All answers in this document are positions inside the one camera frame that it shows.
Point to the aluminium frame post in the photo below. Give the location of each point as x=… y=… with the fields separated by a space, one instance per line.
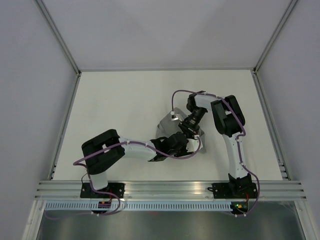
x=57 y=35
x=275 y=34

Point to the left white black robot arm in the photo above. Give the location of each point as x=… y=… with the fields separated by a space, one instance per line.
x=104 y=150

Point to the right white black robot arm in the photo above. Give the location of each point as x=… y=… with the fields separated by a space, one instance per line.
x=229 y=121

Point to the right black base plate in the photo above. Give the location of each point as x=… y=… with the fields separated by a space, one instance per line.
x=220 y=191

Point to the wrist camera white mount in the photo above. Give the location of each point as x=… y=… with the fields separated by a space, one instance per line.
x=194 y=144
x=175 y=116

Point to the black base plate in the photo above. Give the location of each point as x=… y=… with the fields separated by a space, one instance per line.
x=220 y=191
x=117 y=189

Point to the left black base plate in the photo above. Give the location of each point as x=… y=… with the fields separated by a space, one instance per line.
x=117 y=189

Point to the grey cloth napkin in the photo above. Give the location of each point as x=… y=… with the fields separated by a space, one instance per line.
x=168 y=127

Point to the white slotted cable duct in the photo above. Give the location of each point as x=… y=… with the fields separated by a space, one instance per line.
x=167 y=206

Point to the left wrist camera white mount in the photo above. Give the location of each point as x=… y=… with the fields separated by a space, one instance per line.
x=194 y=144

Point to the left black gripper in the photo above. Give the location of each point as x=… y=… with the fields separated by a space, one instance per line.
x=184 y=151

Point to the aluminium mounting rail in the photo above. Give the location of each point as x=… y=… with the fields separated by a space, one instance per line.
x=279 y=190

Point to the left aluminium frame post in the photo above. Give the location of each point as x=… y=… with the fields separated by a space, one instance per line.
x=57 y=35

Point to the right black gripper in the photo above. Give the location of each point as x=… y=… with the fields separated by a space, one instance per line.
x=186 y=128

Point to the right aluminium frame post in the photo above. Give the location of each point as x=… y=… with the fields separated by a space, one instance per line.
x=275 y=34

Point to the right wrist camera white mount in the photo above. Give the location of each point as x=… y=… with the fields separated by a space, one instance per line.
x=175 y=116

